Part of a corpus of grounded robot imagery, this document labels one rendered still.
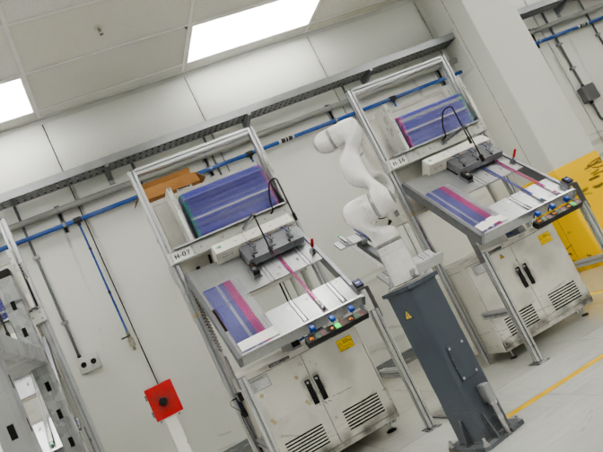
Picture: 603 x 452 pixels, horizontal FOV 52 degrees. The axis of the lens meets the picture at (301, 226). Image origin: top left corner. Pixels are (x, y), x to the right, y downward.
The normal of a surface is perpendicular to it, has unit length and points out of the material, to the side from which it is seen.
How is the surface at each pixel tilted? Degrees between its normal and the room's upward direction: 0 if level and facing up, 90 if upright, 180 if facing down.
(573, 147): 90
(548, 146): 90
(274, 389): 90
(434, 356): 90
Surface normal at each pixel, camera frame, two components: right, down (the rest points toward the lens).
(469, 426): -0.78, 0.31
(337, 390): 0.25, -0.24
